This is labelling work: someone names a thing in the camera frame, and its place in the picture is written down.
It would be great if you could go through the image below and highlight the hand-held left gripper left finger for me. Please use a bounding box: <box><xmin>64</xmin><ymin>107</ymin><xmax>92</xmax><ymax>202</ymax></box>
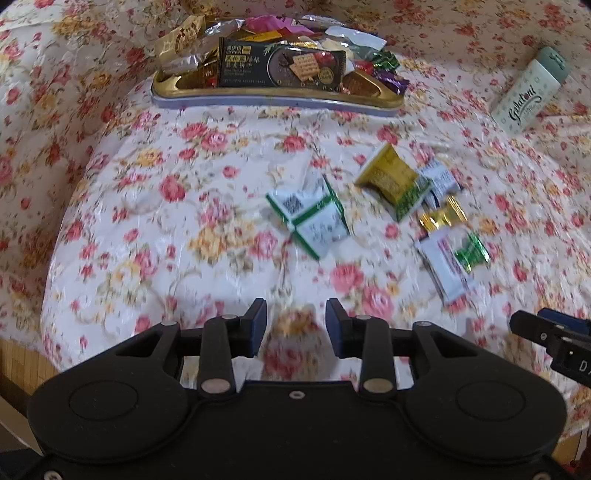
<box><xmin>115</xmin><ymin>298</ymin><xmax>269</xmax><ymax>400</ymax></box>

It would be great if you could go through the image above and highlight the white and blue snack packet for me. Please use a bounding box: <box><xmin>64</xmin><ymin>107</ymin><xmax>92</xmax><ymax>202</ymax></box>
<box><xmin>417</xmin><ymin>231</ymin><xmax>479</xmax><ymax>304</ymax></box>

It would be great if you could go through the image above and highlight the yellow and green snack packet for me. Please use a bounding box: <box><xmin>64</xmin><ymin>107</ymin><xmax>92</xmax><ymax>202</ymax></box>
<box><xmin>355</xmin><ymin>143</ymin><xmax>433</xmax><ymax>223</ymax></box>

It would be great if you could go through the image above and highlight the green wrapped candy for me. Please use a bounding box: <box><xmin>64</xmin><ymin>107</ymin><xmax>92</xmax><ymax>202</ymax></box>
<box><xmin>454</xmin><ymin>232</ymin><xmax>491</xmax><ymax>274</ymax></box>

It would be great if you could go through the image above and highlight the floral bed sheet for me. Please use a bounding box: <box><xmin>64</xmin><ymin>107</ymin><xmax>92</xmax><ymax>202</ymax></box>
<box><xmin>0</xmin><ymin>0</ymin><xmax>591</xmax><ymax>437</ymax></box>

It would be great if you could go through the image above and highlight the gold snack tin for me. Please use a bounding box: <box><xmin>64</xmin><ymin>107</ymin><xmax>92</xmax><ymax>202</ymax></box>
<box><xmin>151</xmin><ymin>18</ymin><xmax>403</xmax><ymax>117</ymax></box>

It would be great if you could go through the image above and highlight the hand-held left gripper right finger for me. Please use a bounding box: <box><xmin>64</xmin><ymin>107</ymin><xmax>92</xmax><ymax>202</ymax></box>
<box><xmin>324</xmin><ymin>298</ymin><xmax>478</xmax><ymax>401</ymax></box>

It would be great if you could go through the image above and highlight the small white snack packet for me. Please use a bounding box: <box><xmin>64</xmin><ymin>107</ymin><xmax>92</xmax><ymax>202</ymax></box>
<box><xmin>419</xmin><ymin>161</ymin><xmax>463</xmax><ymax>206</ymax></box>

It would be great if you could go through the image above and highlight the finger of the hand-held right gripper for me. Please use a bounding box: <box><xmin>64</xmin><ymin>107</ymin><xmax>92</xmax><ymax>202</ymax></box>
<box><xmin>509</xmin><ymin>310</ymin><xmax>571</xmax><ymax>357</ymax></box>
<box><xmin>537</xmin><ymin>308</ymin><xmax>591</xmax><ymax>336</ymax></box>

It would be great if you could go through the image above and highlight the gold candy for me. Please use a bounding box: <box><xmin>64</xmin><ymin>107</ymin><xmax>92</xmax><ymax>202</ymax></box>
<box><xmin>419</xmin><ymin>196</ymin><xmax>470</xmax><ymax>232</ymax></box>

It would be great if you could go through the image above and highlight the white bottle with green cap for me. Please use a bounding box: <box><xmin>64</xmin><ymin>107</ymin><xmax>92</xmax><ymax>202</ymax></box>
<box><xmin>490</xmin><ymin>46</ymin><xmax>572</xmax><ymax>136</ymax></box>

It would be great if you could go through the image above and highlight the black cracker packet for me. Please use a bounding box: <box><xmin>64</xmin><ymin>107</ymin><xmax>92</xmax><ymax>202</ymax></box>
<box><xmin>216</xmin><ymin>38</ymin><xmax>347</xmax><ymax>90</ymax></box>

